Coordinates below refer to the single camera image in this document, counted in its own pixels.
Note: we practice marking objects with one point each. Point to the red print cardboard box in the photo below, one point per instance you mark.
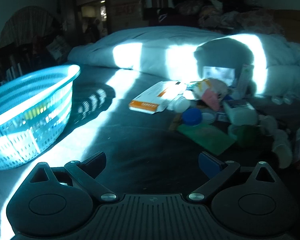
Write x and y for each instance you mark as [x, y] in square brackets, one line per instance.
[127, 10]

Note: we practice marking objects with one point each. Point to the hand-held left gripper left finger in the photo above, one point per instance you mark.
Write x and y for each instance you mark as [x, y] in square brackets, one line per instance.
[95, 161]

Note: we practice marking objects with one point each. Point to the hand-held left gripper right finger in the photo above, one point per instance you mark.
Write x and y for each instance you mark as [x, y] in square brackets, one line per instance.
[211, 165]

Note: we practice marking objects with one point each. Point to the blue plastic basket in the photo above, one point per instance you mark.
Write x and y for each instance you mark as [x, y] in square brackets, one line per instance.
[27, 93]

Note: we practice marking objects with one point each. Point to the tall purple medicine box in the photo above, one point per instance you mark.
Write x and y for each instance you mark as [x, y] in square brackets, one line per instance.
[245, 80]

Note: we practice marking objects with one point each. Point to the wooden headboard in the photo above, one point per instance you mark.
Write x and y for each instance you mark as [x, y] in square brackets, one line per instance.
[290, 20]

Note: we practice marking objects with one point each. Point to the white duvet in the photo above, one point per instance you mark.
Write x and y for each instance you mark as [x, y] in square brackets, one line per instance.
[152, 45]

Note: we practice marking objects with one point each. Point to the small white jar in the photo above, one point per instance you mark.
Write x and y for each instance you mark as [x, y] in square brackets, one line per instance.
[268, 125]

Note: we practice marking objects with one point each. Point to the pile of clothes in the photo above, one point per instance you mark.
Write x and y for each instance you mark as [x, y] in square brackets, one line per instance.
[215, 12]

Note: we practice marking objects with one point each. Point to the long white bottle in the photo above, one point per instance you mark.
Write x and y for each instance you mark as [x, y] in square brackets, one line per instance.
[282, 150]

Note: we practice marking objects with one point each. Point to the brown wooden door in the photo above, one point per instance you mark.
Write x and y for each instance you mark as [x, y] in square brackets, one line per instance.
[68, 10]

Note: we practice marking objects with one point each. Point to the white plastic bottle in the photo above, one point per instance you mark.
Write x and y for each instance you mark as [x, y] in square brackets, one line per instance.
[178, 104]

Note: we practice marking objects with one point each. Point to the pink white plastic bag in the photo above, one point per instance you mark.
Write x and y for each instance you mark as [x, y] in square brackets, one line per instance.
[211, 92]

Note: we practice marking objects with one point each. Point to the white bottle cap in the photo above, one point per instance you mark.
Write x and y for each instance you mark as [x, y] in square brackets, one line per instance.
[287, 99]
[277, 100]

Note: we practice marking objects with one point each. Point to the round white lid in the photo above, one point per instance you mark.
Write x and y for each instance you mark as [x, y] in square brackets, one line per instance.
[208, 118]

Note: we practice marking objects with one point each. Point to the green packet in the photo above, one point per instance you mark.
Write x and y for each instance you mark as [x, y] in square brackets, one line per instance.
[207, 136]

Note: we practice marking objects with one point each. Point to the striped cloth cover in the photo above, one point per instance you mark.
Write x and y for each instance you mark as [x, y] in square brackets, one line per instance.
[27, 25]

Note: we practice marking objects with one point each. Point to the green bottle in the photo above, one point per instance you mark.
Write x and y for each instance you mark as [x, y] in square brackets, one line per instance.
[247, 135]

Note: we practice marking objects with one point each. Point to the small picture box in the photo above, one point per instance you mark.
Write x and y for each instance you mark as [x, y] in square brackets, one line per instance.
[218, 73]

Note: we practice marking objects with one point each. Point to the orange white medicine box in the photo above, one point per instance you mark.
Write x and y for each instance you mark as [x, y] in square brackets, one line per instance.
[152, 97]

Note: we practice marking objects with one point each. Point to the printed paper bag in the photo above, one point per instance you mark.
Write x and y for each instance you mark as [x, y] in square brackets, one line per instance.
[57, 47]

